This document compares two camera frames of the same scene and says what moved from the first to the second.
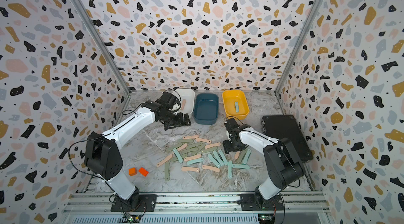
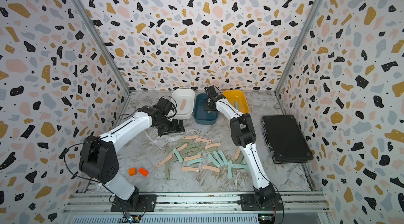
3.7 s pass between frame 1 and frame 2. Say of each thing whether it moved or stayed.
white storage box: stayed
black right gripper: moved
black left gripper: moved
